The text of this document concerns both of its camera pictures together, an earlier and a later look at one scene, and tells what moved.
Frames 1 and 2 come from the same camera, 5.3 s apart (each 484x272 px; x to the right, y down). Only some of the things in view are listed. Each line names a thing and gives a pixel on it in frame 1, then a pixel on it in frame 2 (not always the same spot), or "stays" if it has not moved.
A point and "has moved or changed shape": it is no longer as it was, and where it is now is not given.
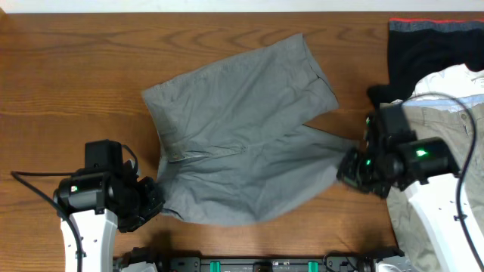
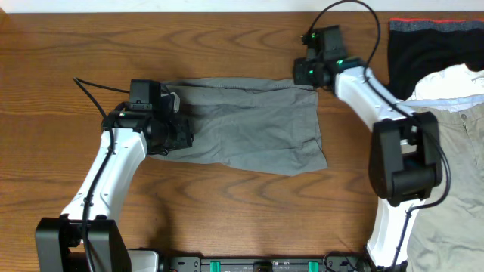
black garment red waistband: [417, 46] stays
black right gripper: [349, 173] to [300, 72]
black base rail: [182, 264] stays
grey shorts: [231, 143] has moved or changed shape
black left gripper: [154, 202] to [184, 140]
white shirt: [449, 90] stays
